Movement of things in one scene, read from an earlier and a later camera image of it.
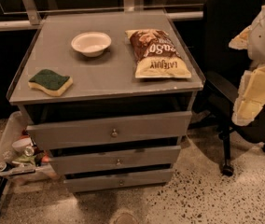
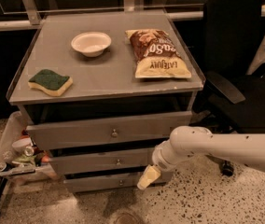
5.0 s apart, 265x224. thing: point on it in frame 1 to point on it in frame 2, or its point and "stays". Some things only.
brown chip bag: [155, 56] stays
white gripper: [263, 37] to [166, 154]
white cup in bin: [21, 145] stays
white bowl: [91, 44] stays
